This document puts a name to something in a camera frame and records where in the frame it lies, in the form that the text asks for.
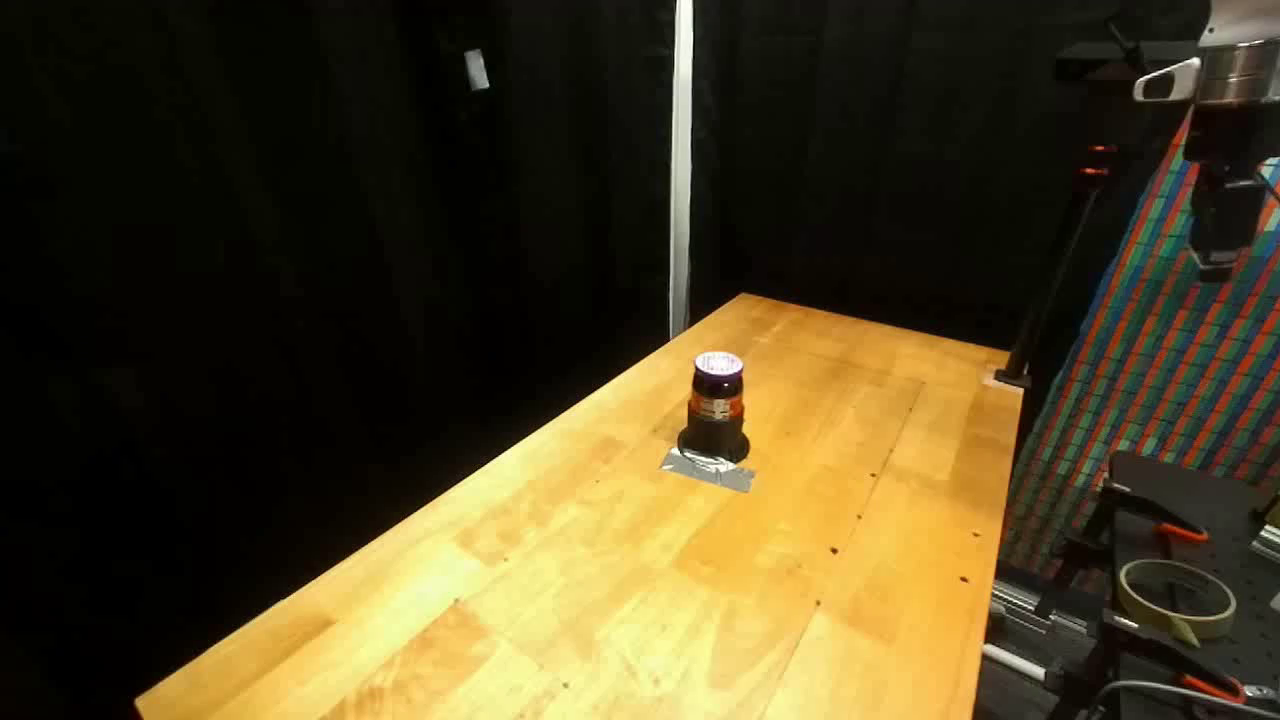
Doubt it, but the colourful striped board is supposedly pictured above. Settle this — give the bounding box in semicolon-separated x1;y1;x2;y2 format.
1002;112;1280;583

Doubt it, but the small white tag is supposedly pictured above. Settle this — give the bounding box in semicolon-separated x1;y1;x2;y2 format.
461;44;497;97

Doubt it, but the black tripod stand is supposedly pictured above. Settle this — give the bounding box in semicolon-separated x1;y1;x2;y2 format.
997;77;1122;392

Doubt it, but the white vertical pole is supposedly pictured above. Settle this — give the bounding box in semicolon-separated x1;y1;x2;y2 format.
664;0;700;341

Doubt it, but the black mounting plate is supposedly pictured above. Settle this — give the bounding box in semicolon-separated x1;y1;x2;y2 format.
1091;450;1280;720

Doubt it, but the beige masking tape roll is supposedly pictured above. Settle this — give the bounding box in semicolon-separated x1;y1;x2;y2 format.
1112;558;1242;652

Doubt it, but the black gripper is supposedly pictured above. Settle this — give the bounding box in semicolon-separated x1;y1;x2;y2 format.
1183;169;1267;279

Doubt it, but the small silver tray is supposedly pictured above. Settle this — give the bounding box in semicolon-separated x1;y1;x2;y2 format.
660;446;758;496

